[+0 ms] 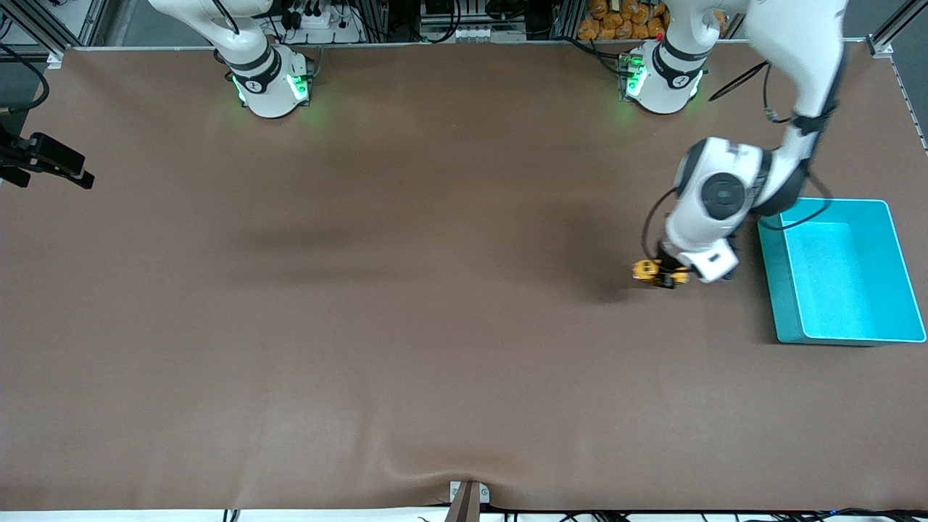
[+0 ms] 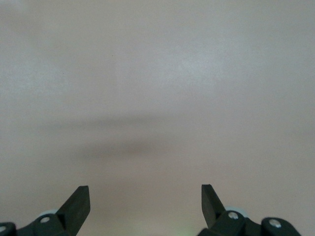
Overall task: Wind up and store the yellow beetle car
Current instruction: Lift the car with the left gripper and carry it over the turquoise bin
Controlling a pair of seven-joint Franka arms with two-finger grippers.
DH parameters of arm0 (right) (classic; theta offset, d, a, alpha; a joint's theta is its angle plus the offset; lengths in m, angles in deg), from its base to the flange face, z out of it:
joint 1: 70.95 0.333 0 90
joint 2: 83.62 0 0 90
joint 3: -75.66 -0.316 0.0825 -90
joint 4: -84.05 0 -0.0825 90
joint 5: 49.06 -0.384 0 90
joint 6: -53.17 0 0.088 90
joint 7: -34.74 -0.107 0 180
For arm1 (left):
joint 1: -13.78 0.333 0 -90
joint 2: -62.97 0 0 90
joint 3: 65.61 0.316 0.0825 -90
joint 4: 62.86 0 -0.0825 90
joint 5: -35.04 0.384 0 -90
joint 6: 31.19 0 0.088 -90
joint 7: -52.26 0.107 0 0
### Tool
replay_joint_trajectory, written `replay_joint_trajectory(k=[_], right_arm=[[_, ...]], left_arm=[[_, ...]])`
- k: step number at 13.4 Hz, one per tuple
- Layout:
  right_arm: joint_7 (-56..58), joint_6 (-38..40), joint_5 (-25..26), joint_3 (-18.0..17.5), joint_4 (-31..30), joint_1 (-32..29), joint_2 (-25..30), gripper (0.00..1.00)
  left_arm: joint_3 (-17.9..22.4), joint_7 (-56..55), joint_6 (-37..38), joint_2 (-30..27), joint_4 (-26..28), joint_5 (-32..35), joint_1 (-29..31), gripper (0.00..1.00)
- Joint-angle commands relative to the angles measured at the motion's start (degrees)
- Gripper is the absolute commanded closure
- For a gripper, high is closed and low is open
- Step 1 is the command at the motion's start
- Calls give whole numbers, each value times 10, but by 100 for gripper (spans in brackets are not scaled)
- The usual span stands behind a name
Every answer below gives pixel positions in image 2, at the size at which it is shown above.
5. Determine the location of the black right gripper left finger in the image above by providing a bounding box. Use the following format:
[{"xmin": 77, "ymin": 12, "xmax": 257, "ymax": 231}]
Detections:
[{"xmin": 0, "ymin": 185, "xmax": 91, "ymax": 236}]

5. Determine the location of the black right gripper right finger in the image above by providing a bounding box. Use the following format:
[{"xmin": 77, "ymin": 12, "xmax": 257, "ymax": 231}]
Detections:
[{"xmin": 198, "ymin": 184, "xmax": 304, "ymax": 236}]

